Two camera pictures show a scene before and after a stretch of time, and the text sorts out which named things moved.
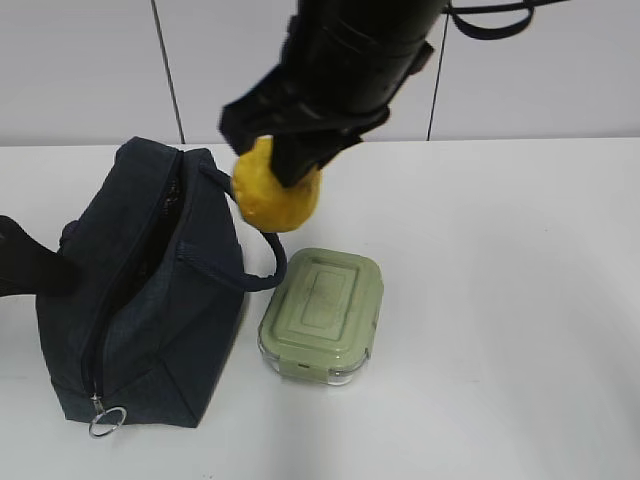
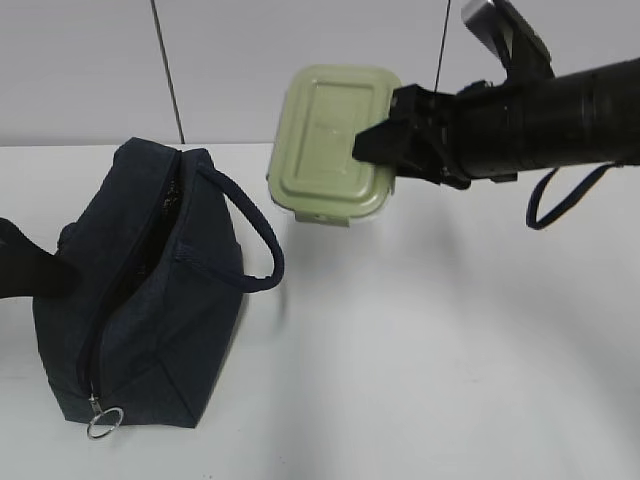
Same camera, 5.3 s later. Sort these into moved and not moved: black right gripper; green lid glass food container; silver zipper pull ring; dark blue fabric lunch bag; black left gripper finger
Moved: black right gripper; green lid glass food container
Not moved: silver zipper pull ring; dark blue fabric lunch bag; black left gripper finger
